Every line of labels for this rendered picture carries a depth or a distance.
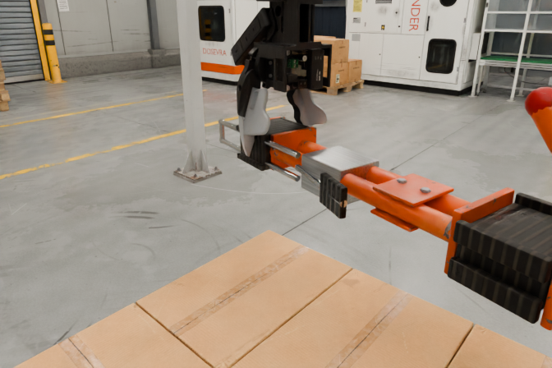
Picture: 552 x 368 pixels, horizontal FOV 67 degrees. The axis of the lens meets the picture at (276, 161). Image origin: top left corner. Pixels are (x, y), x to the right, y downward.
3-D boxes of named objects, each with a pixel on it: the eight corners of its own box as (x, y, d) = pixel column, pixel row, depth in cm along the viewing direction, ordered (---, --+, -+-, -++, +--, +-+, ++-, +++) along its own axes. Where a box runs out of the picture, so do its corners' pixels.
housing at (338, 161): (379, 195, 50) (382, 158, 48) (336, 209, 46) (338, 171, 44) (338, 177, 55) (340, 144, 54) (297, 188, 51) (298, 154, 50)
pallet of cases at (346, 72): (363, 87, 783) (367, 37, 752) (333, 95, 710) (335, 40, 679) (311, 80, 857) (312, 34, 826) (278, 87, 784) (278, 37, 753)
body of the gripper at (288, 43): (282, 98, 49) (282, -13, 45) (246, 88, 56) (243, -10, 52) (332, 92, 53) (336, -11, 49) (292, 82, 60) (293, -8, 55)
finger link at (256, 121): (247, 162, 51) (272, 89, 50) (225, 149, 56) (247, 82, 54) (268, 166, 53) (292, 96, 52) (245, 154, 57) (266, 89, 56)
